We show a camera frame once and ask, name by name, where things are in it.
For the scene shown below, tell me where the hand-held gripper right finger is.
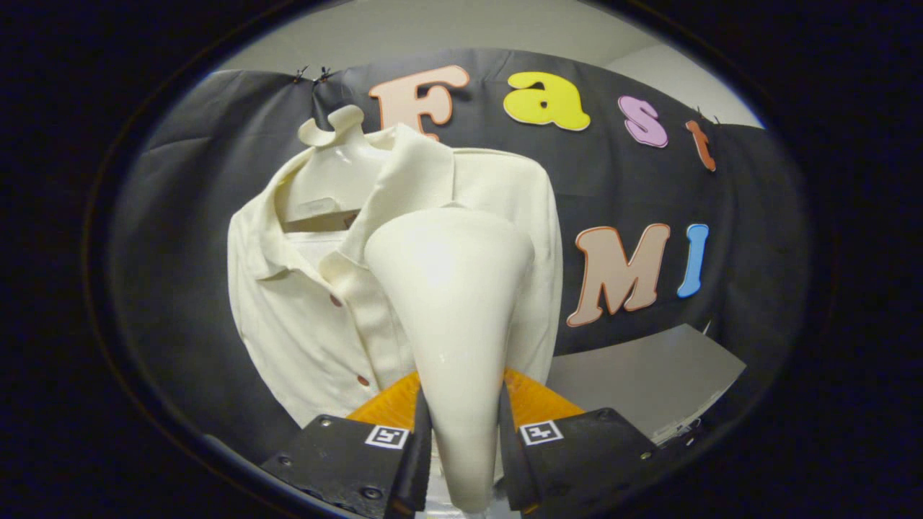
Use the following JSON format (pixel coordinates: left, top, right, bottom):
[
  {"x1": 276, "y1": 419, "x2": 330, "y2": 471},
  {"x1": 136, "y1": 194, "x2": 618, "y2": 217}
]
[{"x1": 498, "y1": 369, "x2": 661, "y2": 516}]

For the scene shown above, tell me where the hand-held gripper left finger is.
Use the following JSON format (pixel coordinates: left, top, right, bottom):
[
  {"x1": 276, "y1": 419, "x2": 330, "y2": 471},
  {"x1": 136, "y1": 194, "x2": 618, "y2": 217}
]
[{"x1": 260, "y1": 371, "x2": 433, "y2": 519}]

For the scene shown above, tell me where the cream button-up shirt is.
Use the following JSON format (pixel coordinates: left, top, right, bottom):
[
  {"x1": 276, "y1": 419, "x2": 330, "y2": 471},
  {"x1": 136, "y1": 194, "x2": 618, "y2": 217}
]
[{"x1": 227, "y1": 124, "x2": 565, "y2": 427}]

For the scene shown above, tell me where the white clothes hanger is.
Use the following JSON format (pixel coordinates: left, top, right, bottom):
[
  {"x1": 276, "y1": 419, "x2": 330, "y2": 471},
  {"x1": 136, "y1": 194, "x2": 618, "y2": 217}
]
[{"x1": 278, "y1": 105, "x2": 394, "y2": 233}]

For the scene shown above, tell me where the grey top white cabinet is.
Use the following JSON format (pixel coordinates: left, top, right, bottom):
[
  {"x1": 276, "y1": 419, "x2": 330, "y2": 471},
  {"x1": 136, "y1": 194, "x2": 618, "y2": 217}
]
[{"x1": 544, "y1": 323, "x2": 747, "y2": 444}]

